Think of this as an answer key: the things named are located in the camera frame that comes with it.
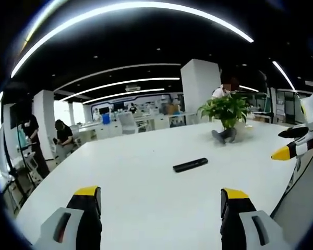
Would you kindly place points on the white office chair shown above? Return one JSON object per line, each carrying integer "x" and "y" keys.
{"x": 127, "y": 123}

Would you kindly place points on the white equipment cart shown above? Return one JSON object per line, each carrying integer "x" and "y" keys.
{"x": 31, "y": 168}

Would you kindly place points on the black headset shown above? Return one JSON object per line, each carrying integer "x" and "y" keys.
{"x": 223, "y": 136}

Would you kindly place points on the short ceiling light strip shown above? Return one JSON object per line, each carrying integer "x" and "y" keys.
{"x": 284, "y": 75}

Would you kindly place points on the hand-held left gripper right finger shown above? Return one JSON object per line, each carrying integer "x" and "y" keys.
{"x": 237, "y": 226}

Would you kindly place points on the row of white desks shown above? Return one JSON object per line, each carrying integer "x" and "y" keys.
{"x": 156, "y": 122}

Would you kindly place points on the green potted plant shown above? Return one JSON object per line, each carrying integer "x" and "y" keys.
{"x": 225, "y": 109}

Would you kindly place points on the blue framed wall display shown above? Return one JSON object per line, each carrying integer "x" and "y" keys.
{"x": 146, "y": 101}

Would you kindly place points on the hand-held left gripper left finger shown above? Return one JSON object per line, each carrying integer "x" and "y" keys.
{"x": 81, "y": 226}

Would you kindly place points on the ceiling air conditioner unit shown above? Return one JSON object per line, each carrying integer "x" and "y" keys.
{"x": 133, "y": 88}

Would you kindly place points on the black tripod stand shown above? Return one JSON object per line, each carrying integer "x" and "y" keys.
{"x": 11, "y": 161}

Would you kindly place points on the pale plant pot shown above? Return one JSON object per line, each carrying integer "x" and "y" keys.
{"x": 240, "y": 130}

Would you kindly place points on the black remote control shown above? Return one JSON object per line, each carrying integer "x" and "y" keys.
{"x": 190, "y": 165}

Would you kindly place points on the blue bin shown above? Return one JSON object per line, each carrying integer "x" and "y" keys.
{"x": 106, "y": 119}

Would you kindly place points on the long ceiling light strip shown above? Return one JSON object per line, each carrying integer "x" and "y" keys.
{"x": 120, "y": 6}

